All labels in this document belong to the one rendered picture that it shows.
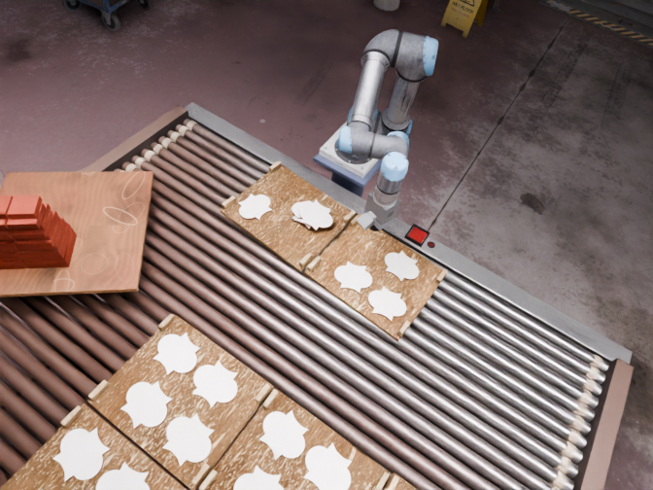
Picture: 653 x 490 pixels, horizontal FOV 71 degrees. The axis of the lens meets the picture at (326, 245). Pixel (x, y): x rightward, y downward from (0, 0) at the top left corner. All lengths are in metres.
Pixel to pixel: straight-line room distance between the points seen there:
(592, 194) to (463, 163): 0.97
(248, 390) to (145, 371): 0.32
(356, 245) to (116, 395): 0.94
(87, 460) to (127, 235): 0.68
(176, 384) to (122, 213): 0.62
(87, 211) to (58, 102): 2.29
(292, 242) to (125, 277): 0.59
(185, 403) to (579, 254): 2.73
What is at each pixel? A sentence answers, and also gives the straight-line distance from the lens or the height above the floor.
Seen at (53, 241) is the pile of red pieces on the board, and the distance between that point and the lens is 1.58.
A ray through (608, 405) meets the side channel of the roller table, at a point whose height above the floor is 0.95.
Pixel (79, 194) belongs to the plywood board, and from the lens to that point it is 1.84.
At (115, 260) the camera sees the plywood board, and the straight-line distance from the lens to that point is 1.63.
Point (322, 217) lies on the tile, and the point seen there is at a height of 0.97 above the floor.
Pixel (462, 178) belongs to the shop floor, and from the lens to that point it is 3.51.
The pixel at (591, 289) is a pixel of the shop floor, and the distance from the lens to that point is 3.36.
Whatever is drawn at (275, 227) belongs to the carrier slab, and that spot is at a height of 0.94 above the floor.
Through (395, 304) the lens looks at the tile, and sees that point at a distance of 1.64.
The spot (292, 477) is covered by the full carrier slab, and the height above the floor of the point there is 0.94.
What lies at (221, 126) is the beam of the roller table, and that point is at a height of 0.91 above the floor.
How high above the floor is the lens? 2.35
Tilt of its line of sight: 55 degrees down
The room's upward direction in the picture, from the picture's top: 11 degrees clockwise
